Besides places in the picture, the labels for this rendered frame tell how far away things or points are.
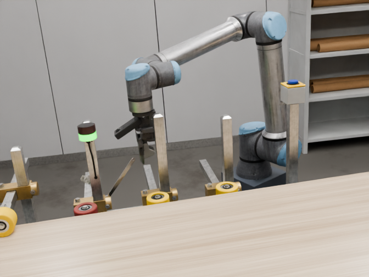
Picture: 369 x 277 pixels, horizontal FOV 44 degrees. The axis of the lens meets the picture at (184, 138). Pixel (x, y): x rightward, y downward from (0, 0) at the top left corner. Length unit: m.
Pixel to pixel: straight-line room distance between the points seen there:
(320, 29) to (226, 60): 0.91
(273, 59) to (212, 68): 2.24
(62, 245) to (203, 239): 0.42
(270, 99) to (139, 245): 1.04
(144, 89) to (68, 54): 2.61
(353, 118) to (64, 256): 3.85
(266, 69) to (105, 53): 2.34
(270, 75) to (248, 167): 0.54
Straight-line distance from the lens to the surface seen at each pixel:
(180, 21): 4.16
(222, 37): 2.02
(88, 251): 1.38
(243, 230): 1.39
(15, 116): 4.42
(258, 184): 2.33
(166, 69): 1.68
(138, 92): 1.63
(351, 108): 4.80
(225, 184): 1.63
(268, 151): 2.23
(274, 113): 2.14
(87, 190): 1.83
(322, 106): 4.66
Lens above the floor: 1.64
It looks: 20 degrees down
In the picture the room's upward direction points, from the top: 4 degrees counter-clockwise
